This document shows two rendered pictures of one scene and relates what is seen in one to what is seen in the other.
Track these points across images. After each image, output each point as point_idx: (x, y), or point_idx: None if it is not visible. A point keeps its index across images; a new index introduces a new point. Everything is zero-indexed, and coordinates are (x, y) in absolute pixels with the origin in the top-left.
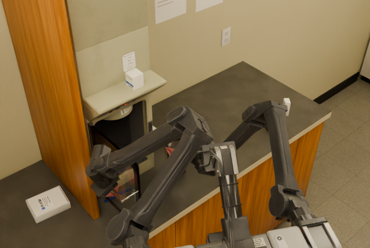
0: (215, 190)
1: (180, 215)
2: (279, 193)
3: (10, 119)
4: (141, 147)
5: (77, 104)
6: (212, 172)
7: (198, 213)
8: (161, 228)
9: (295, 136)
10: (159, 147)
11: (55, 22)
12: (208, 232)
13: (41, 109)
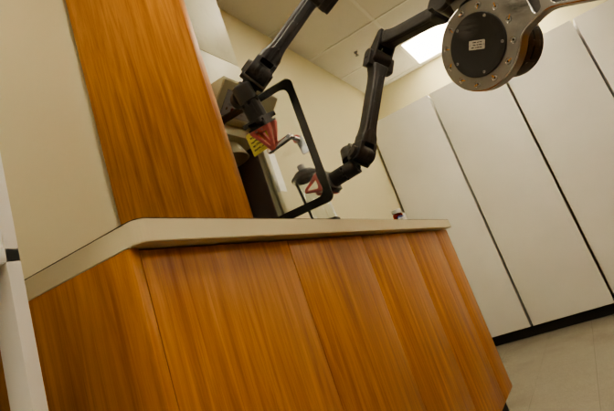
0: (387, 220)
1: (367, 226)
2: None
3: (91, 221)
4: (288, 19)
5: (200, 57)
6: (370, 149)
7: (387, 262)
8: (354, 226)
9: (432, 221)
10: (305, 15)
11: None
12: (419, 321)
13: (141, 164)
